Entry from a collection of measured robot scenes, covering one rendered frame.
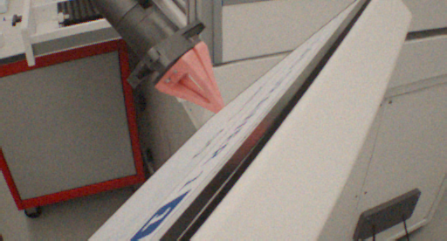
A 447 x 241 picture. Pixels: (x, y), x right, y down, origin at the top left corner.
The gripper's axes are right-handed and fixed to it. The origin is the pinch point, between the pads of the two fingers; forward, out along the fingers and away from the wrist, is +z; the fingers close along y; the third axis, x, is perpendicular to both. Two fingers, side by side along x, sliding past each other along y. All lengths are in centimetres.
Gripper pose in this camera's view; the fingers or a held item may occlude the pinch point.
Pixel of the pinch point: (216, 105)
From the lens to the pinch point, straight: 51.3
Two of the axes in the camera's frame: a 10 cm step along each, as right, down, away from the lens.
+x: -5.5, 4.6, 6.9
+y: 4.9, -4.9, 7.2
